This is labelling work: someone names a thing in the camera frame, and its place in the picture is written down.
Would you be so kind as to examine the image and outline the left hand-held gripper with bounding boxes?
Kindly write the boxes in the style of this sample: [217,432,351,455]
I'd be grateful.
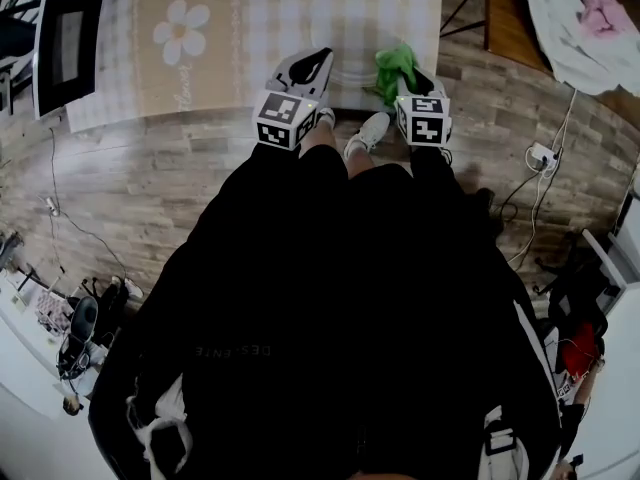
[251,47,335,152]

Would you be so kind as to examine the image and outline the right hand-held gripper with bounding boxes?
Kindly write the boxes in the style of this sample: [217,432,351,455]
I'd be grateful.
[393,66,454,148]

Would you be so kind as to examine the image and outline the glass microwave turntable plate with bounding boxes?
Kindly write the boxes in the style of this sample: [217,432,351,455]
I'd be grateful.
[324,65,382,90]

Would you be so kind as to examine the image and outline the green cloth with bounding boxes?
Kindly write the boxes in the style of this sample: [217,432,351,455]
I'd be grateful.
[362,42,422,109]

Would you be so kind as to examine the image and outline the pink cloth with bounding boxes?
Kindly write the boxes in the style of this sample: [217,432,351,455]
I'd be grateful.
[578,0,632,38]

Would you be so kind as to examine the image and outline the black chair with red cloth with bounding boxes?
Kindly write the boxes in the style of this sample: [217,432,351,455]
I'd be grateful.
[532,230,609,384]

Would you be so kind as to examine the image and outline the white microwave with black door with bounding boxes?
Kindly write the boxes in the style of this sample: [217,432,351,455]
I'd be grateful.
[30,0,107,121]

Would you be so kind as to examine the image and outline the person's white right shoe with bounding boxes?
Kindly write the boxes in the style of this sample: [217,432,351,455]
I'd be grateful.
[343,111,392,159]

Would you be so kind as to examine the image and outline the person's left leg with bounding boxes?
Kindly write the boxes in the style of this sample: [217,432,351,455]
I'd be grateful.
[299,119,338,158]

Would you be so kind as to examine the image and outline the person's leg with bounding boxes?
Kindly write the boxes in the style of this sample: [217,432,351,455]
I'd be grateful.
[299,119,338,158]
[344,143,377,180]

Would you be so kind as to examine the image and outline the person's right leg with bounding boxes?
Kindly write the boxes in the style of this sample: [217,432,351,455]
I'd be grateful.
[344,143,377,180]

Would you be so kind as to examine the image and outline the beige checkered flower tablecloth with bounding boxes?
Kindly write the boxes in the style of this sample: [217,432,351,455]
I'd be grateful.
[65,0,444,134]

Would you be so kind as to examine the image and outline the white power strip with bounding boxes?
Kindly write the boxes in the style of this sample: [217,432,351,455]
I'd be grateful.
[526,141,561,170]

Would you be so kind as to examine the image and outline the white blanket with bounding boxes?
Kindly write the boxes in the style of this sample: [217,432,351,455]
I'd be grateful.
[507,0,640,97]

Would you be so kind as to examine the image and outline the person's black clothing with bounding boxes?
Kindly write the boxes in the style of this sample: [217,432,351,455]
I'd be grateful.
[87,141,563,480]

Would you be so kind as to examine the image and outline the white cabinet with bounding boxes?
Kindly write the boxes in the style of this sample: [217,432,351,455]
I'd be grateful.
[579,187,640,319]

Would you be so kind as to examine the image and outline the black office chair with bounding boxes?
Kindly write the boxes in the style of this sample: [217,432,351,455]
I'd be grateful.
[55,294,103,384]

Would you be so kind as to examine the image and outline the pink checkered box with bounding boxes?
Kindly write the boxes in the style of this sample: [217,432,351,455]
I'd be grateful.
[34,289,74,334]

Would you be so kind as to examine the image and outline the black metal frame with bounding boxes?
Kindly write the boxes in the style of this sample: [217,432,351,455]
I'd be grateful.
[438,0,489,39]

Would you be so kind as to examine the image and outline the brown wooden bed frame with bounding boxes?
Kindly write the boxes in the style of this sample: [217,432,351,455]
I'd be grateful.
[482,0,640,119]

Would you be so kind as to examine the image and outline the white cable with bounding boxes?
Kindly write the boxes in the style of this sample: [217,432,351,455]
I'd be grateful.
[505,87,579,267]

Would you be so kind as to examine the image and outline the thin black cable with adapter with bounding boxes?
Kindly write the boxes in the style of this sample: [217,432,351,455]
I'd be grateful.
[37,125,129,281]

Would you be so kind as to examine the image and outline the white strap with buckle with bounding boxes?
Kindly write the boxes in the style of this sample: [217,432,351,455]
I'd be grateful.
[477,404,532,480]

